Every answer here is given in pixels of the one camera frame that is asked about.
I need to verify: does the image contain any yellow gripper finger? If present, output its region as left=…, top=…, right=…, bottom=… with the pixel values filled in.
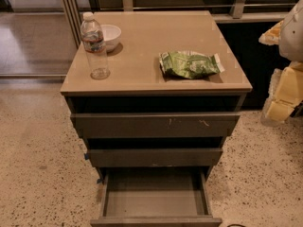
left=261, top=61, right=303, bottom=123
left=258, top=21, right=283, bottom=45

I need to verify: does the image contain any green jalapeno chip bag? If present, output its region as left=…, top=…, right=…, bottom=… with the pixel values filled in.
left=159, top=51, right=224, bottom=79

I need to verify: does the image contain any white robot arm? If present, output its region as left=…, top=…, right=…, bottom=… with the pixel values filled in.
left=258, top=0, right=303, bottom=126

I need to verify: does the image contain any grey middle drawer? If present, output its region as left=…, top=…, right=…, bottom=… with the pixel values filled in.
left=85, top=148, right=223, bottom=167

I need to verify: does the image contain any grey top drawer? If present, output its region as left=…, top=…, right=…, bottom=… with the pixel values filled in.
left=71, top=113, right=240, bottom=138

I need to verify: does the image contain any grey open bottom drawer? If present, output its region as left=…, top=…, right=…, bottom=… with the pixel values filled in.
left=90, top=167, right=222, bottom=227

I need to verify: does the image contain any white bowl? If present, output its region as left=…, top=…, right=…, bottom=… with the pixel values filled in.
left=101, top=25, right=121, bottom=52

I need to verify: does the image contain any clear plastic water bottle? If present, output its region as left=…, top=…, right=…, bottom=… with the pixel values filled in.
left=80, top=12, right=110, bottom=79

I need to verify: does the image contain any metal shelf frame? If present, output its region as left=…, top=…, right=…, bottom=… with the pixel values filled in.
left=63, top=0, right=299, bottom=42

